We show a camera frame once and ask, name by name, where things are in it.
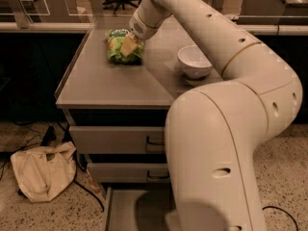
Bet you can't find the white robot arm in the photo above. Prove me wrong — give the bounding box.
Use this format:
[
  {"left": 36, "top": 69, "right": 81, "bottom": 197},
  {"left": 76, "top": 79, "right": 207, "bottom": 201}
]
[{"left": 121, "top": 0, "right": 302, "bottom": 231}]

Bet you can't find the black floor cable right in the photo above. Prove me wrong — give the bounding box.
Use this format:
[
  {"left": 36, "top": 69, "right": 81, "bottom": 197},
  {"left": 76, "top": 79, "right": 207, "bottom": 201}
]
[{"left": 262, "top": 205, "right": 299, "bottom": 231}]

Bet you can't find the grey top drawer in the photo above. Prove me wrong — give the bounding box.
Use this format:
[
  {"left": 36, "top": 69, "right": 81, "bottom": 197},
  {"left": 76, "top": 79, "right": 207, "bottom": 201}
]
[{"left": 69, "top": 126, "right": 165, "bottom": 154}]

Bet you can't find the white ceramic bowl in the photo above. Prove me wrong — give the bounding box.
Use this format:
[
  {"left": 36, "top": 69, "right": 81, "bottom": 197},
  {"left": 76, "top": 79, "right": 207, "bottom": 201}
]
[{"left": 177, "top": 45, "right": 213, "bottom": 79}]

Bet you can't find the grey middle drawer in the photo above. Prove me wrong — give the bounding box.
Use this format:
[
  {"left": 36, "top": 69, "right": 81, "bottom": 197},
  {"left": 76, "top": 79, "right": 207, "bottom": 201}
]
[{"left": 88, "top": 163, "right": 169, "bottom": 183}]

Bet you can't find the grey drawer cabinet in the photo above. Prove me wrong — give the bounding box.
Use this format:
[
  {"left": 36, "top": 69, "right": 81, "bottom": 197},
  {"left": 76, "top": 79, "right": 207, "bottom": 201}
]
[{"left": 56, "top": 16, "right": 220, "bottom": 231}]

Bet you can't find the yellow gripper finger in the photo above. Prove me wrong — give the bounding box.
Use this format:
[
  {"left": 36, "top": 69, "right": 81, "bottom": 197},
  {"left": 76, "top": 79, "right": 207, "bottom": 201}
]
[{"left": 120, "top": 33, "right": 142, "bottom": 57}]

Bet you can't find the black floor cable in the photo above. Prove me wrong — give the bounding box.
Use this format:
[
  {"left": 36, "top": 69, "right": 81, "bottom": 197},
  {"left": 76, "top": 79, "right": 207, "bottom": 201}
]
[
  {"left": 262, "top": 205, "right": 299, "bottom": 231},
  {"left": 72, "top": 151, "right": 106, "bottom": 212}
]

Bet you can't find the grey bottom drawer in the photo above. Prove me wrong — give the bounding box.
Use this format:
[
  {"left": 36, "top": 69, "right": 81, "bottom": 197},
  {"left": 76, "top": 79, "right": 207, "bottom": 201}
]
[{"left": 106, "top": 184, "right": 181, "bottom": 231}]

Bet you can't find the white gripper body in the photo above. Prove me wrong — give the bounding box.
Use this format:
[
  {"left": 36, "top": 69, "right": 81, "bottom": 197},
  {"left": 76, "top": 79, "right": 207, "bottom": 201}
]
[{"left": 129, "top": 0, "right": 170, "bottom": 41}]

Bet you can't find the green rice chip bag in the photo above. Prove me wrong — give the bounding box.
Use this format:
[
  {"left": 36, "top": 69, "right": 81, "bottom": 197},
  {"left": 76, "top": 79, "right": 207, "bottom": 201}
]
[{"left": 105, "top": 28, "right": 144, "bottom": 64}]

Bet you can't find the grey drawer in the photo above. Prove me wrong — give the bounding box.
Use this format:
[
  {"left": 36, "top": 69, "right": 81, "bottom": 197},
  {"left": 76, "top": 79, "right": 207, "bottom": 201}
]
[
  {"left": 69, "top": 126, "right": 165, "bottom": 154},
  {"left": 106, "top": 184, "right": 181, "bottom": 231},
  {"left": 88, "top": 163, "right": 169, "bottom": 183}
]

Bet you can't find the beige cloth tote bag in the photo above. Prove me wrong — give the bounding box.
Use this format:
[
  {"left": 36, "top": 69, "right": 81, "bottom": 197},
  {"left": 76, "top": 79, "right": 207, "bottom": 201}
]
[{"left": 11, "top": 141, "right": 76, "bottom": 202}]

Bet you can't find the black floor cable left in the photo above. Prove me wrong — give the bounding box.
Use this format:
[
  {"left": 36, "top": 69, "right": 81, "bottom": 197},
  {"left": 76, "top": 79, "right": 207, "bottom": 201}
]
[{"left": 72, "top": 151, "right": 106, "bottom": 212}]

